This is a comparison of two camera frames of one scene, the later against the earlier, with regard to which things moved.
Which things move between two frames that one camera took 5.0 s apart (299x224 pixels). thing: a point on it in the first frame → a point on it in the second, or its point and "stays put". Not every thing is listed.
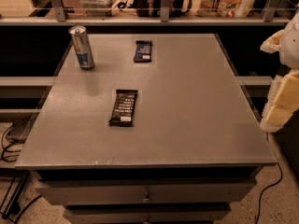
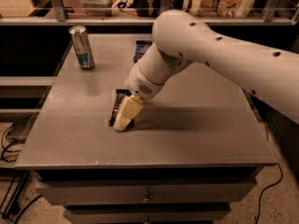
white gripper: [291, 46] → [139, 82]
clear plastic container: [96, 1] stays put
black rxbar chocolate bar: [123, 108] stays put
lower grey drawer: [147, 214] stays put
